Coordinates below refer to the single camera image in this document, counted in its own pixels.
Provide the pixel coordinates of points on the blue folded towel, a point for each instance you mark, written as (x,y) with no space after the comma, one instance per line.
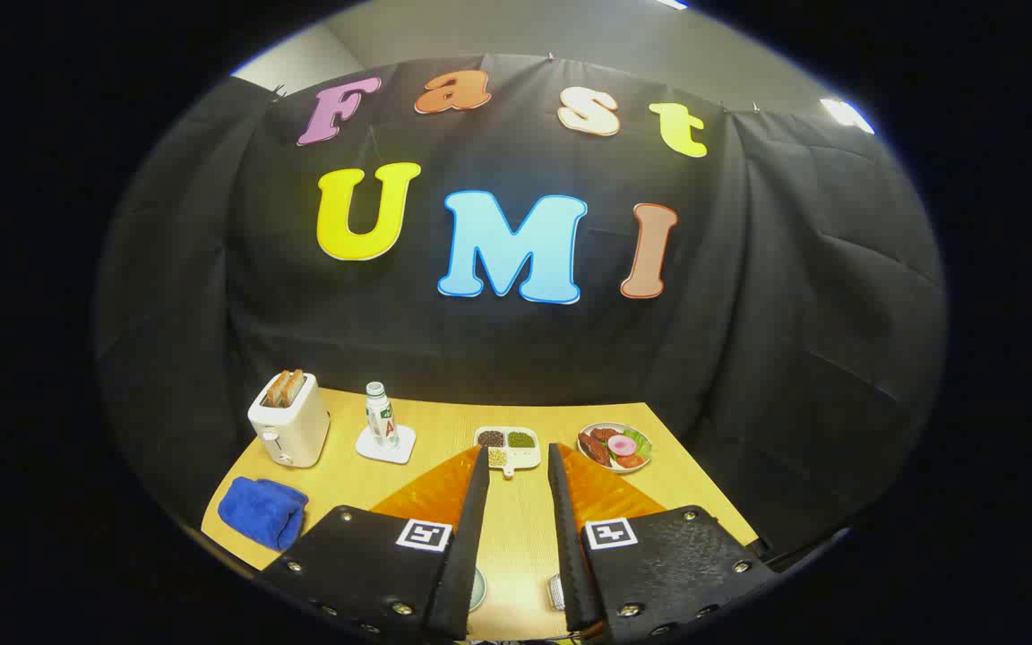
(261,511)

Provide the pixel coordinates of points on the pile of tan beans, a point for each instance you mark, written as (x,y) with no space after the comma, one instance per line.
(497,457)

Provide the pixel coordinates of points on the small clear drink bottle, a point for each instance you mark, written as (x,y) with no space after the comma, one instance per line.
(382,421)

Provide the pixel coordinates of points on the white divided snack tray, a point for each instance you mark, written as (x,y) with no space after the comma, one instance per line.
(525,459)

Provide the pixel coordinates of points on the white square coaster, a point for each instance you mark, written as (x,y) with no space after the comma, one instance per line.
(373,452)

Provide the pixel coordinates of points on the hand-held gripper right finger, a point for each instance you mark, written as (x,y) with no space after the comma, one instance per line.
(563,537)

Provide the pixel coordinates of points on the brown sausage piece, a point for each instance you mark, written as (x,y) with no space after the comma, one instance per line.
(604,434)
(595,450)

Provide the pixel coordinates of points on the pale green round plate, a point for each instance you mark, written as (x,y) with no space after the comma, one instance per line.
(478,589)

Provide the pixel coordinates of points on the green lettuce leaf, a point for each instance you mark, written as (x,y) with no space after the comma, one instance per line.
(642,442)

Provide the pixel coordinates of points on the toasted bread slice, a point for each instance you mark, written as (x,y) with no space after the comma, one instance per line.
(277,391)
(294,387)

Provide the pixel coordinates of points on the white food plate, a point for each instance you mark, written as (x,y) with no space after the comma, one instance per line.
(586,455)

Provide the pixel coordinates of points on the pile of dark brown beans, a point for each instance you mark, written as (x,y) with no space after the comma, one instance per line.
(491,439)

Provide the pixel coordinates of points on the red tomato slice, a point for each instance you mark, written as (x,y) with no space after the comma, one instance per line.
(630,461)

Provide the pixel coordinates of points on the pink round slice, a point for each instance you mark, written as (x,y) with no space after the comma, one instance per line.
(622,445)

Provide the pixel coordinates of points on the pile of green beans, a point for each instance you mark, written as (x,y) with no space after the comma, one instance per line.
(521,440)

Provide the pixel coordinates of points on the white toaster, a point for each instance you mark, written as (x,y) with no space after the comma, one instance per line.
(296,434)

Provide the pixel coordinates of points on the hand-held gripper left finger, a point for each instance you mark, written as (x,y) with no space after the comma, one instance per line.
(471,537)

